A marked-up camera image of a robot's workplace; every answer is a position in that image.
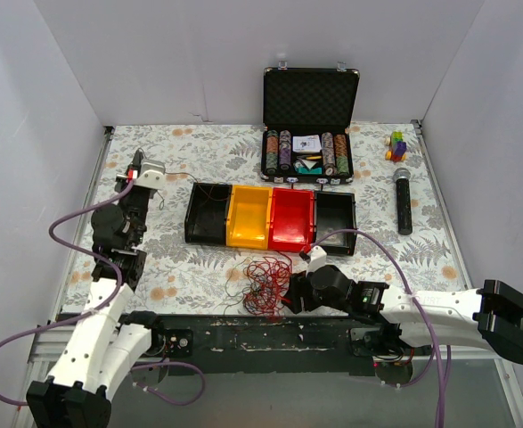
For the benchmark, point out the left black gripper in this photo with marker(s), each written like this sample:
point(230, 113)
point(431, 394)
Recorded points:
point(140, 194)

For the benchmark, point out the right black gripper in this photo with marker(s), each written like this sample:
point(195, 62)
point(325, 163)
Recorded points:
point(295, 291)

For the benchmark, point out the black bin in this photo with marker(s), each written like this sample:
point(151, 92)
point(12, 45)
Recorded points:
point(335, 211)
point(206, 215)

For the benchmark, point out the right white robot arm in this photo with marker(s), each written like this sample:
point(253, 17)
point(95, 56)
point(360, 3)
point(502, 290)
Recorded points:
point(489, 318)

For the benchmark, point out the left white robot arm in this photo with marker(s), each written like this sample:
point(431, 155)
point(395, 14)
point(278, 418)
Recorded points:
point(78, 390)

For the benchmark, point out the red bin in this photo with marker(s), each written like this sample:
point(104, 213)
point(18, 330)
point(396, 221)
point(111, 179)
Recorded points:
point(291, 220)

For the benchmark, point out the yellow bin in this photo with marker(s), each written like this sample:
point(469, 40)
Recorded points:
point(248, 220)

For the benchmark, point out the floral table mat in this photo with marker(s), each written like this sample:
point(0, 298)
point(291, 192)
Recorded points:
point(188, 279)

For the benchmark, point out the playing card deck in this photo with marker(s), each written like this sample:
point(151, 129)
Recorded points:
point(306, 144)

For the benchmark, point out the black microphone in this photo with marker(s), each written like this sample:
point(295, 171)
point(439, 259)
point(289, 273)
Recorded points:
point(401, 179)

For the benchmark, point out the colourful toy block car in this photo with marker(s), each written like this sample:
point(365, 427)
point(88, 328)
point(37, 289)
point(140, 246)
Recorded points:
point(397, 147)

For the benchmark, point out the black poker chip case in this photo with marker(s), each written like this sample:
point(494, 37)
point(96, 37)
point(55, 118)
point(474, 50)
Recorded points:
point(304, 102)

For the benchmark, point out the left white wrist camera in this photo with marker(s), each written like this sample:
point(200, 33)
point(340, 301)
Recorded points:
point(150, 174)

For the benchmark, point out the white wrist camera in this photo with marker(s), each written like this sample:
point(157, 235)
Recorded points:
point(150, 174)
point(315, 257)

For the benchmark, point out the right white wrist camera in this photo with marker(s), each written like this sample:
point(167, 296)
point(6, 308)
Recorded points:
point(315, 257)

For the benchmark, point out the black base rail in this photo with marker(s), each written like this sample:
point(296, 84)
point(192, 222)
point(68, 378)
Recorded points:
point(222, 345)

